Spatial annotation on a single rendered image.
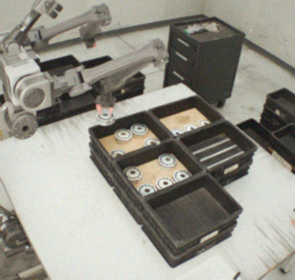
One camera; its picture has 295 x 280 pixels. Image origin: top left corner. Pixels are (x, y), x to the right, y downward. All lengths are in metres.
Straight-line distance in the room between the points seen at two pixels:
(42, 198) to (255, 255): 1.18
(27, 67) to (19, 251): 1.29
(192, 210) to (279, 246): 0.52
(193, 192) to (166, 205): 0.17
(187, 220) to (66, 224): 0.62
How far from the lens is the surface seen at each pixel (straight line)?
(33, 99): 1.49
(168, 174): 2.04
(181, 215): 1.86
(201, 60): 3.45
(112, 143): 2.20
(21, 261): 2.42
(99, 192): 2.10
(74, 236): 1.92
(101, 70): 1.54
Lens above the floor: 2.28
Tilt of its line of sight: 39 degrees down
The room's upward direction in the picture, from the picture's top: 6 degrees clockwise
